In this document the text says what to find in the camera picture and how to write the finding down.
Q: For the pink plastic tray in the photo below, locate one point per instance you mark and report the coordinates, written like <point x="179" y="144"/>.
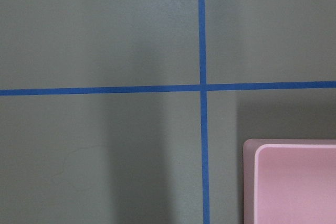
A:
<point x="289" y="181"/>

